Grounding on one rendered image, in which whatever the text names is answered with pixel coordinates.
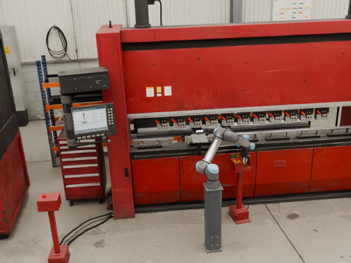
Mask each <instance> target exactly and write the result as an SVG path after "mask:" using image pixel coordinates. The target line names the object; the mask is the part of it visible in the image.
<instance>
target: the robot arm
mask: <svg viewBox="0 0 351 263"><path fill-rule="evenodd" d="M213 135H214V136H213V137H214V140H213V142H212V144H211V145H210V147H209V149H208V151H207V153H206V155H205V157H204V158H203V159H202V160H201V161H198V162H197V164H196V170H197V171H198V172H200V173H202V174H204V175H207V182H206V188H208V189H218V188H219V187H220V182H219V179H218V178H219V169H218V166H217V165H215V164H211V161H212V159H213V157H214V155H215V153H216V151H217V149H218V147H219V145H220V144H221V142H223V141H224V140H227V141H232V142H235V143H236V146H237V147H242V150H240V155H241V156H242V157H241V158H242V161H243V163H244V164H245V163H246V162H247V160H248V159H249V158H250V154H249V151H248V149H251V150H253V149H254V148H255V144H254V143H251V142H249V135H243V138H241V137H239V136H238V135H237V134H236V133H234V132H232V131H231V130H228V129H225V128H222V127H217V128H216V129H215V130H214V132H213Z"/></svg>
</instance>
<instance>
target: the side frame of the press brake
mask: <svg viewBox="0 0 351 263"><path fill-rule="evenodd" d="M111 26H112V27H113V28H109V25H102V27H101V28H100V29H99V30H98V31H97V33H96V43H97V53H98V63H99V67H103V66H104V67H105V68H106V69H107V70H108V71H109V72H108V73H109V85H110V88H109V89H104V90H101V93H102V103H111V102H113V103H114V112H115V124H116V135H112V136H107V139H110V140H111V141H110V142H107V149H108V159H109V169H110V179H111V189H112V199H113V209H114V219H115V220H118V219H131V218H135V207H134V196H133V184H132V171H131V159H130V145H132V139H131V125H130V119H127V110H126V97H125V84H124V71H123V58H122V43H121V34H120V30H121V28H122V27H123V25H111Z"/></svg>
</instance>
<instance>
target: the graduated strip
mask: <svg viewBox="0 0 351 263"><path fill-rule="evenodd" d="M335 104H351V101H346V102H328V103H310V104H292V105H274V106H256V107H238V108H228V109H211V110H192V111H175V112H157V113H139V114H127V116H128V117H129V116H147V115H165V114H182V113H200V112H218V111H236V110H254V109H271V108H281V107H299V106H317V105H335Z"/></svg>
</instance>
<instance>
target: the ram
mask: <svg viewBox="0 0 351 263"><path fill-rule="evenodd" d="M122 58H123V71H124V84H125V97H126V110H127V114H139V113H157V112H175V111H192V110H211V109H228V108H238V107H256V106H274V105H292V104H310V103H328V102H346V101H351V40H345V41H323V42H301V43H279V44H257V45H234V46H212V47H191V48H178V49H156V50H134V51H122ZM165 86H171V93H172V95H165V91H164V87H165ZM146 87H153V88H154V97H147V93H146ZM157 87H161V92H157ZM158 93H161V96H157V94H158ZM337 106H351V104H335V105H317V106H299V107H281V108H271V109H254V110H236V111H218V112H200V113H182V114H165V115H147V116H129V117H127V119H133V118H151V117H168V116H186V115H204V114H221V113H239V112H257V111H274V110H292V109H309V108H319V107H337Z"/></svg>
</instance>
